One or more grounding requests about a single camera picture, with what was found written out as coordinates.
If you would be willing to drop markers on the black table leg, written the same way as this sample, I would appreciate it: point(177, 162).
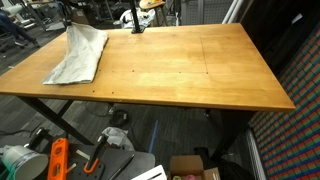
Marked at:
point(50, 115)
point(233, 133)

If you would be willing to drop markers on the black bag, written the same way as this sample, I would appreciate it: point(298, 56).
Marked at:
point(233, 170)

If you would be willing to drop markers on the white paper label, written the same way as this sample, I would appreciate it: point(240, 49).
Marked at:
point(297, 18)

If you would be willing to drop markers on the black pen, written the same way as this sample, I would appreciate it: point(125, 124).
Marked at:
point(121, 166)

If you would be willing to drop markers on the grey pegboard panel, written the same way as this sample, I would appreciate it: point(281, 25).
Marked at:
point(210, 11)

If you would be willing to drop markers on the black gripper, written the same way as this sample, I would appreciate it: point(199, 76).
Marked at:
point(66, 6)

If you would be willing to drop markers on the colourful checkered panel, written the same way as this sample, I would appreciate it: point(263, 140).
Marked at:
point(293, 133)

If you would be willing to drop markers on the orange black bar clamp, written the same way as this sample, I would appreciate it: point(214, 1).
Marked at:
point(96, 151)

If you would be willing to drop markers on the dark grey board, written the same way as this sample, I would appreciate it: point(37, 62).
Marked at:
point(136, 161)

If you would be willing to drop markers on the white paper sheet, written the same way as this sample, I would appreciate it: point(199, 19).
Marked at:
point(150, 174)

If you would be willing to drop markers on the white bucket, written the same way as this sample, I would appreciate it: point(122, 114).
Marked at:
point(23, 163)

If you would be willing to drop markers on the round wooden stool table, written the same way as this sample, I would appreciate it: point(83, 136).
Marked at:
point(151, 4)

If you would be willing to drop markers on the white bag pile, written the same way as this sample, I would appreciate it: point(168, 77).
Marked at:
point(146, 18)

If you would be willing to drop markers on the grey tape roll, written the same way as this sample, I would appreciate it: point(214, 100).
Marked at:
point(117, 24)

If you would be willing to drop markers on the white pipes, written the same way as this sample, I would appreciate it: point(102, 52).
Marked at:
point(231, 11)

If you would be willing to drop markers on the black camera stand pole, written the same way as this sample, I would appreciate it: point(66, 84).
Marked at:
point(134, 16)

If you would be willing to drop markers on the open cardboard box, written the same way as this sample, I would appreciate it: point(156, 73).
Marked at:
point(185, 163)

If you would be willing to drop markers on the white plastic bag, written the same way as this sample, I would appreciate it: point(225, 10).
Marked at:
point(116, 136)

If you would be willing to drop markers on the orange spirit level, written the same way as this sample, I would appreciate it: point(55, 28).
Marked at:
point(57, 160)

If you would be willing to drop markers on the white terry cloth towel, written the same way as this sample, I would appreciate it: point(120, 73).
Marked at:
point(80, 56)

